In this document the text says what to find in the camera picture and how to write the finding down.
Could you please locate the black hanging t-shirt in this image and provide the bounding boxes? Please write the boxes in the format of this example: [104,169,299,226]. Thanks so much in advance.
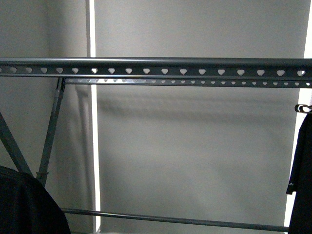
[286,114,312,234]

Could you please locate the grey rear perforated rack rail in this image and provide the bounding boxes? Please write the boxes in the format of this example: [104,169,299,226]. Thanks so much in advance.
[65,78,312,89]

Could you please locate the grey perforated rack rail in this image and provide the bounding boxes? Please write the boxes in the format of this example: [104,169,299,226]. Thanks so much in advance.
[0,58,312,82]
[65,78,312,89]

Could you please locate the grey rack support legs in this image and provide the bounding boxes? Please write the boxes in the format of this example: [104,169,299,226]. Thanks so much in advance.
[0,78,65,186]

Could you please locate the black t-shirt with print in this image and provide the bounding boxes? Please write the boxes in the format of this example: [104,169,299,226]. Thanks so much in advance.
[0,166,71,234]

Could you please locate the grey lower rack crossbar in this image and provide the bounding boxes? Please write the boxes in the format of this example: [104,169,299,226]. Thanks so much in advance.
[61,208,289,233]

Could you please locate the grey front perforated rack rail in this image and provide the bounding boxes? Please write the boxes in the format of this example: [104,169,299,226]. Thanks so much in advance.
[0,58,312,82]

